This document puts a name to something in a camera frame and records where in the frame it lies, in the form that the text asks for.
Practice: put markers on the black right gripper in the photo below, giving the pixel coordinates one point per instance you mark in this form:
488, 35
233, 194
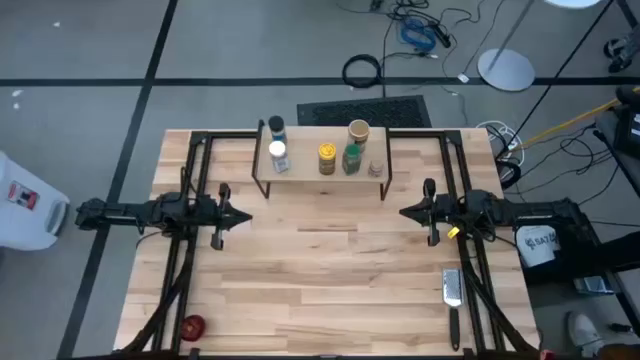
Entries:
435, 212

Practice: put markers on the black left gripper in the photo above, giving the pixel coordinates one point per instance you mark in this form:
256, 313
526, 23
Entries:
220, 217

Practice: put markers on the small wooden-lid spice jar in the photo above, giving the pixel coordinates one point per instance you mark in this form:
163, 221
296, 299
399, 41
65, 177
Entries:
376, 167

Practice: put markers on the white-lid bagel seasoning jar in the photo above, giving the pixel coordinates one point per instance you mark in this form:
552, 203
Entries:
277, 149

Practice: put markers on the green-lid organic oregano jar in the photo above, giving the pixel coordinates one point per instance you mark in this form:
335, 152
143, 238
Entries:
352, 152

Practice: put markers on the tan-lid furikake seasoning jar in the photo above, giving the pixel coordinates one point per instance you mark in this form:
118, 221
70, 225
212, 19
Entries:
358, 131

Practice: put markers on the black-lid oregano leaves spice jar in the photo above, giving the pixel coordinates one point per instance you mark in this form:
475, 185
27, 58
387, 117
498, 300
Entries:
276, 124

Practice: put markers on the yellow-lid crunchy onion jar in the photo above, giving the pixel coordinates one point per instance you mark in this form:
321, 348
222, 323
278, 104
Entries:
327, 152

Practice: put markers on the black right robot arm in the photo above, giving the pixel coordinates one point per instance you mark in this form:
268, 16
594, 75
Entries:
525, 212

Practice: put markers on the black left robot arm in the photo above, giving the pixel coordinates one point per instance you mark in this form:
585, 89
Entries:
150, 212

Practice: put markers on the wooden shelf with black legs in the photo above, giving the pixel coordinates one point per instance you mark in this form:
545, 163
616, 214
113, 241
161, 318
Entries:
305, 165

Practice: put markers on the yellow tape tag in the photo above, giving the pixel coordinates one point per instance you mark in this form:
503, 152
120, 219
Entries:
453, 233

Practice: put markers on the red round object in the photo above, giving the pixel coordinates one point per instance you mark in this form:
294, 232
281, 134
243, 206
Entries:
193, 328

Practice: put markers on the white paper tag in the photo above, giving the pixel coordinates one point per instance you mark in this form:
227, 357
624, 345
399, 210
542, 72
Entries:
463, 78

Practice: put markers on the silver floor lamp stand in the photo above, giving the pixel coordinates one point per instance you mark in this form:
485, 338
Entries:
505, 70

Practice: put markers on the black power strip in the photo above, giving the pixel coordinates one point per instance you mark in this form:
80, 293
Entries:
442, 36

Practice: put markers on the black side stand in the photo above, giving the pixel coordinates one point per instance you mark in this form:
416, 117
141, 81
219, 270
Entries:
600, 255

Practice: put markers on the silver flat device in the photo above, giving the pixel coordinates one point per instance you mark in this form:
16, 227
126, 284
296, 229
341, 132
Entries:
592, 285

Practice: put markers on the thin black pole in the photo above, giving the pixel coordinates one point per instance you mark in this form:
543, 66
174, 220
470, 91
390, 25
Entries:
557, 75

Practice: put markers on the person's shoe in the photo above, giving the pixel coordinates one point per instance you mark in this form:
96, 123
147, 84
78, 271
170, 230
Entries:
582, 330

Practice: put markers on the black power adapter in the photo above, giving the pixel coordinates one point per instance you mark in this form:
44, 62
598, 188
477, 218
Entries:
376, 4

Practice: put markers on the white plastic bin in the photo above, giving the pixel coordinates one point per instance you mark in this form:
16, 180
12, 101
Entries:
25, 220

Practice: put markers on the small black floor object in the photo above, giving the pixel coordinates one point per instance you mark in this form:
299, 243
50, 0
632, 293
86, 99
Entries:
622, 328

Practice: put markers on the white round lamp head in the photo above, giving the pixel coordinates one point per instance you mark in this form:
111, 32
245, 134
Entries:
570, 3

